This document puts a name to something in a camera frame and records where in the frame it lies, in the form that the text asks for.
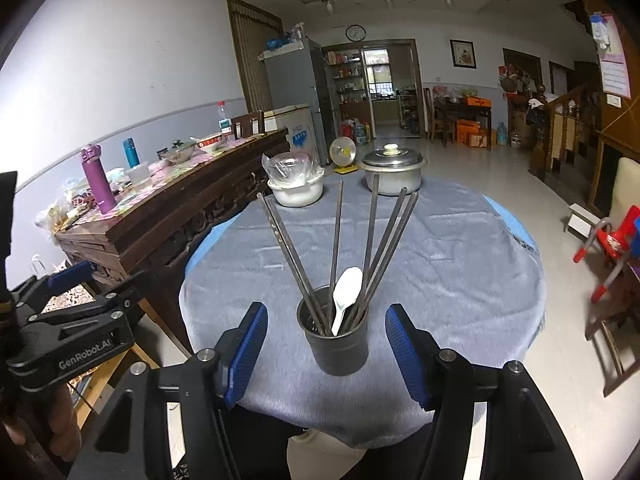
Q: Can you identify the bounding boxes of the purple thermos bottle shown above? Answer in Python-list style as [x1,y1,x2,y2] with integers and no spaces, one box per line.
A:
[81,144,117,214]

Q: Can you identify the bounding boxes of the white step stool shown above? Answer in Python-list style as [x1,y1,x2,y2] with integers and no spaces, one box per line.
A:
[565,203,603,238]

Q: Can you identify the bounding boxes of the wooden stair railing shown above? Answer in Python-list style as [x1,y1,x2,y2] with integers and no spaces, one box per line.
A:
[530,80,601,181]

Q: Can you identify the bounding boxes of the glass lidded bowl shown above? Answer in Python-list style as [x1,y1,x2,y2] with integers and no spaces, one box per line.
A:
[165,141,197,165]

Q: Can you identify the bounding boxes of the framed wall picture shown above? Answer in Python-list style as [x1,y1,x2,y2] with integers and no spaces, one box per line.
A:
[450,39,476,69]

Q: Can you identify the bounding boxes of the pile of plastic bags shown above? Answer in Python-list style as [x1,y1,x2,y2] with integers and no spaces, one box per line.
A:
[35,177,101,233]

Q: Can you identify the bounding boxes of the dark wooden chair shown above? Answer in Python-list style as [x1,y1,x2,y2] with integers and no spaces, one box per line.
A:
[585,260,640,398]

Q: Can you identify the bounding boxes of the dark wooden side table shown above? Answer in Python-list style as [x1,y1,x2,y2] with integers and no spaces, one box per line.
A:
[434,96,493,147]

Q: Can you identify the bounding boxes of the floral sideboard cover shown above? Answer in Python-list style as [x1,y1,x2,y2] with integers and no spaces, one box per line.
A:
[60,132,266,233]

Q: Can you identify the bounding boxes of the white plastic spoon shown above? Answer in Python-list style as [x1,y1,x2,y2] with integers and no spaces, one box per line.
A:
[331,266,364,337]

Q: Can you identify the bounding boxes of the person's left hand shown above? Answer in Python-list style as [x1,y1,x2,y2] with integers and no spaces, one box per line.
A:
[45,382,85,467]

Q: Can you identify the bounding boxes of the grey refrigerator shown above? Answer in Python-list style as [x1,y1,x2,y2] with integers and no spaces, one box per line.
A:
[263,37,331,166]

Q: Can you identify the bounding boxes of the wall calendar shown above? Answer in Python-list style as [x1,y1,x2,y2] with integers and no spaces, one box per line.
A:
[590,12,632,100]

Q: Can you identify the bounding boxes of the white bowl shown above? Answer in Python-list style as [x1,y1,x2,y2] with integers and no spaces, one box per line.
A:
[267,172,326,207]

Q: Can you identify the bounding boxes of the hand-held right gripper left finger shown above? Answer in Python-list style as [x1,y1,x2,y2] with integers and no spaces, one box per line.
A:
[67,301,269,480]

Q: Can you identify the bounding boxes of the clear plastic bag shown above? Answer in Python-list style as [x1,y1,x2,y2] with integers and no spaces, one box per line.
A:
[261,151,326,186]

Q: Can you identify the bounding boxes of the white plastic container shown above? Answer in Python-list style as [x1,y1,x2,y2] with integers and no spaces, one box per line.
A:
[125,161,152,186]

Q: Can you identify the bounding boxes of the white chest freezer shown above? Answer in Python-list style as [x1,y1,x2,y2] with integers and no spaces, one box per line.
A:
[263,103,317,161]

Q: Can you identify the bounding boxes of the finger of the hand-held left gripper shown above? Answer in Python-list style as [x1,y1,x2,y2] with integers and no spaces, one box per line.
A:
[22,271,151,341]
[12,261,95,311]

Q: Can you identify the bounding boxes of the metal pot lid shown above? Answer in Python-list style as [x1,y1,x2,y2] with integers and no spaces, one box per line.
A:
[360,143,428,171]

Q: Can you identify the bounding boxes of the metal pot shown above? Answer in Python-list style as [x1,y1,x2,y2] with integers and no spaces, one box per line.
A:
[364,165,423,196]

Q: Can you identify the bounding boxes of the beige chair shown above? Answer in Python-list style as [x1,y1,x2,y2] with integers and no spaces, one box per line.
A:
[612,156,640,221]

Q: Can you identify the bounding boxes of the grey tablecloth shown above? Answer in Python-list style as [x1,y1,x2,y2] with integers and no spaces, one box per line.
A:
[179,176,547,450]

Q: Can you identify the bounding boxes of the blue table cover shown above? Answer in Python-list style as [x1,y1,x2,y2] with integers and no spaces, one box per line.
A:
[185,197,541,281]

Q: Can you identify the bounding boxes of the dark metal utensil holder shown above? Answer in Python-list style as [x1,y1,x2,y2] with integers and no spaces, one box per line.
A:
[296,285,369,376]

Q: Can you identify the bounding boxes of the red plastic chair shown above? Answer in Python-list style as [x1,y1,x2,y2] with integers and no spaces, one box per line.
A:
[572,207,640,303]

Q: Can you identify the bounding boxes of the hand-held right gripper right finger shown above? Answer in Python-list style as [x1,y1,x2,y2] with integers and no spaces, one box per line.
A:
[385,303,583,480]

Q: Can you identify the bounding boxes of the small yellow desk fan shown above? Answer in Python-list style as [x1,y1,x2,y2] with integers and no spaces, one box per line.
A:
[329,136,358,175]

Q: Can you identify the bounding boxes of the carved wooden sideboard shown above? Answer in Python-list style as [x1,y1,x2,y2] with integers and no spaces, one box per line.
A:
[54,127,291,361]

